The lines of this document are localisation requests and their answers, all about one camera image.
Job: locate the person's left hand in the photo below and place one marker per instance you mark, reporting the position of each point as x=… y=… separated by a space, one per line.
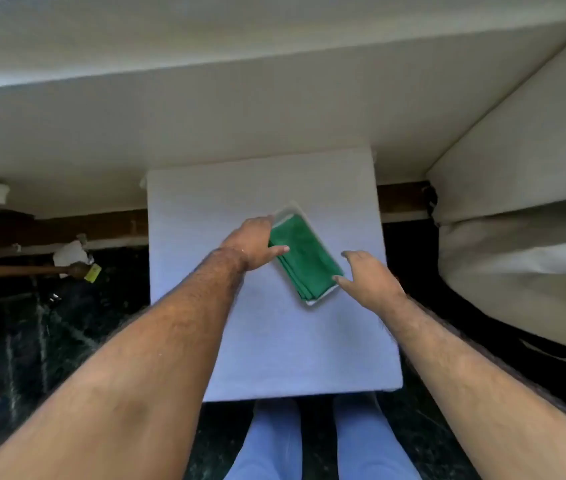
x=248 y=242

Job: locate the person's right hand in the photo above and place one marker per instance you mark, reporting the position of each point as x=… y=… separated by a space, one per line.
x=373 y=284

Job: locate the green cleaning cloth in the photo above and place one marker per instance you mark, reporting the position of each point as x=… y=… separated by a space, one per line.
x=294 y=209

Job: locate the person's left forearm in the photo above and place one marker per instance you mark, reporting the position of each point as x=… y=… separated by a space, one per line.
x=138 y=369

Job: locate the person's right forearm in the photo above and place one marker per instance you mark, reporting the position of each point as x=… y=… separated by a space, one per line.
x=462 y=384

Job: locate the white square stool top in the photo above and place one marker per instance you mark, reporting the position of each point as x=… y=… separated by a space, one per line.
x=188 y=219

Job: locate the person's right leg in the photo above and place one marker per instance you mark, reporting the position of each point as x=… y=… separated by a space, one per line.
x=368 y=444

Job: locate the person's leg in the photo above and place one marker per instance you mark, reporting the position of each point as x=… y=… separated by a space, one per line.
x=368 y=444
x=273 y=444

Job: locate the person's left leg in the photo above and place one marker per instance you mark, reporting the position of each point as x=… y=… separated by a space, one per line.
x=273 y=444

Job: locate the yellow tag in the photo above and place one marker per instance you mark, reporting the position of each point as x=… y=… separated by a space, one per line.
x=93 y=273

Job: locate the cream curtain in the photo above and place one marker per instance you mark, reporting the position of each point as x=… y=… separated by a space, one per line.
x=522 y=194

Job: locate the crumpled white paper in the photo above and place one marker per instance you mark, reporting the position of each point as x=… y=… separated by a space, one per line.
x=69 y=252

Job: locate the wooden stick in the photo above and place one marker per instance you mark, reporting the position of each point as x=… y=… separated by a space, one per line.
x=13 y=270

